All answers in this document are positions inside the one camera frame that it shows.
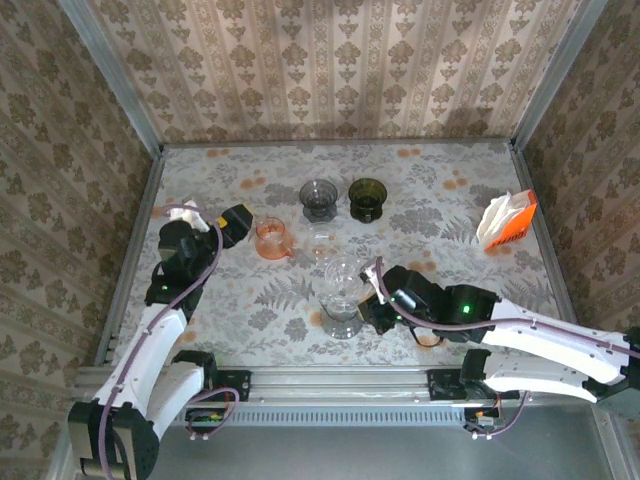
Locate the dark green coffee dripper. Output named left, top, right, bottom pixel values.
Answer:
left=347, top=177, right=389, bottom=225

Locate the aluminium frame post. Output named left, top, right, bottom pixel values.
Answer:
left=57, top=0, right=167, bottom=157
left=509, top=0, right=609, bottom=151
left=597, top=417, right=636, bottom=480
left=45, top=429, right=74, bottom=480

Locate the pink glass server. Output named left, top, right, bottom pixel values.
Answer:
left=253, top=216, right=296, bottom=261

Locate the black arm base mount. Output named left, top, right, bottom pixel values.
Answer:
left=426, top=369, right=466, bottom=401
left=214, top=368, right=252, bottom=403

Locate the white coffee filter stack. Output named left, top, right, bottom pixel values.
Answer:
left=474, top=191, right=526, bottom=247

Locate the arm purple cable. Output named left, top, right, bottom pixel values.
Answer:
left=373, top=255, right=640, bottom=359
left=97, top=202, right=225, bottom=480

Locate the floral patterned table cover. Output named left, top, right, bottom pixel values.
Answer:
left=107, top=142, right=571, bottom=369

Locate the grey plastic coffee dripper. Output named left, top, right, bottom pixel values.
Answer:
left=298, top=178, right=340, bottom=221

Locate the small circuit board with wires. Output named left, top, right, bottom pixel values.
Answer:
left=464, top=407, right=506, bottom=432
left=184, top=407, right=226, bottom=427

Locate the orange coffee filter box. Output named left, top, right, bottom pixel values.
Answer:
left=482, top=189, right=540, bottom=253

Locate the aluminium frame rail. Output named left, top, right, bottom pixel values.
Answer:
left=77, top=366, right=501, bottom=404
left=93, top=147, right=167, bottom=369
left=162, top=139, right=516, bottom=150
left=508, top=141, right=579, bottom=326

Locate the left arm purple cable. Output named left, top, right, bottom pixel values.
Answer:
left=97, top=202, right=225, bottom=480

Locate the short purple cable loop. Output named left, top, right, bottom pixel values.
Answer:
left=185, top=384, right=242, bottom=442
left=487, top=393, right=530, bottom=440

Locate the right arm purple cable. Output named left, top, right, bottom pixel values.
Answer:
left=373, top=255, right=640, bottom=359

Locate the clear glass server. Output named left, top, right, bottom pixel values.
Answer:
left=302, top=222, right=342, bottom=269

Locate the grey slotted cable duct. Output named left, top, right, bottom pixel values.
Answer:
left=184, top=402, right=471, bottom=427

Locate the clear plastic coffee dripper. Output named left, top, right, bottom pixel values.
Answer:
left=323, top=253, right=375, bottom=307

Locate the thin black cable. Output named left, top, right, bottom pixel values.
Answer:
left=409, top=319, right=447, bottom=350

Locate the grey glass server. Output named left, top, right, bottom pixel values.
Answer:
left=318, top=294, right=366, bottom=341

